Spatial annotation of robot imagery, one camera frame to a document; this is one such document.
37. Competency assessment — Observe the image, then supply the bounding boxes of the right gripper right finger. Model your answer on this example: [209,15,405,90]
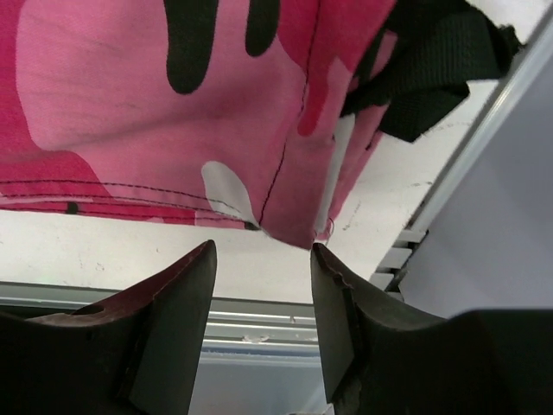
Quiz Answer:
[310,243,552,414]

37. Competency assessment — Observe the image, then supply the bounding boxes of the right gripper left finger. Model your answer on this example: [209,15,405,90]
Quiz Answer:
[1,240,217,414]

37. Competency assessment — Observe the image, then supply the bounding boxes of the pink camouflage trousers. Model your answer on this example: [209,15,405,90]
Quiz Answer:
[1,0,523,248]

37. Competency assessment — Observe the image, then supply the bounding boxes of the aluminium frame rail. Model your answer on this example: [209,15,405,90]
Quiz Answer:
[1,80,496,354]

